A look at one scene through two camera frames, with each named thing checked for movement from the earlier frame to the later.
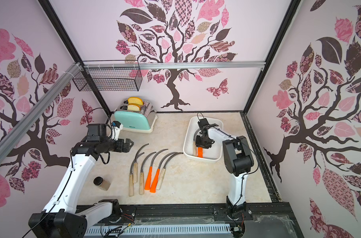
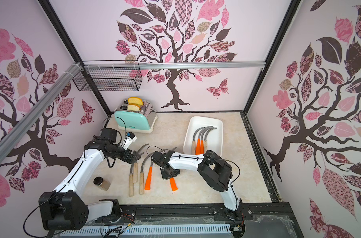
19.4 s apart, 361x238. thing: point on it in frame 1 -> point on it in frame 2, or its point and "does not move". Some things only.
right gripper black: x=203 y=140 -> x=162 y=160
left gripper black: x=126 y=148 -> x=130 y=160
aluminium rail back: x=147 y=65 does not move
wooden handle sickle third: x=142 y=177 does not move
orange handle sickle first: x=148 y=181 does not move
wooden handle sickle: x=195 y=148 does not move
